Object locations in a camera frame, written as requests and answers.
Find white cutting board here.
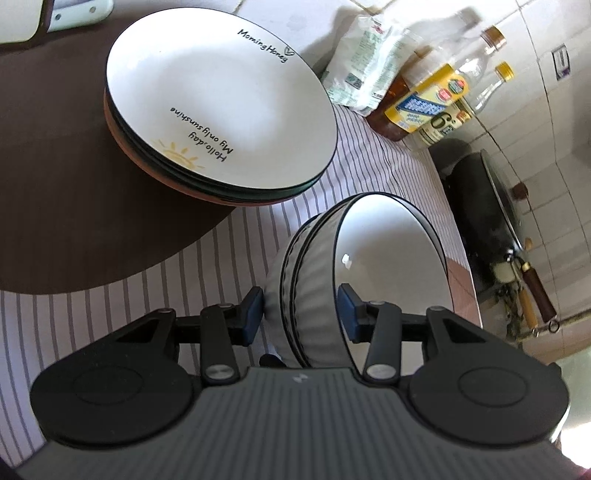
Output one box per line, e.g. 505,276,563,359
0,0,56,44

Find white black-rimmed plate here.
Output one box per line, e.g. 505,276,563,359
105,10,339,190
104,92,334,197

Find white salt bag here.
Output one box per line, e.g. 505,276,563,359
322,13,416,116

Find clear vinegar bottle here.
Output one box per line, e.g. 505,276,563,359
418,61,515,147

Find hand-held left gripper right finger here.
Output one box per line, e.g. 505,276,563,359
338,282,495,386

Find light wooden utensil handle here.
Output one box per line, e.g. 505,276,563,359
516,287,541,330

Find pale plastic board stand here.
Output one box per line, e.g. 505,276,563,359
46,0,112,32

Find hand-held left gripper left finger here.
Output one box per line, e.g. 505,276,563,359
106,286,265,386

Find glass wok lid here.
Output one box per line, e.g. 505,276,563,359
480,148,532,252

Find black wok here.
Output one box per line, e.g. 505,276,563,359
431,138,559,333

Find striped brown tablecloth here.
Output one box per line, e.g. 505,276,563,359
0,0,483,462

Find yellow label cooking wine bottle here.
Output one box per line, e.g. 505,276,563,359
367,27,508,141

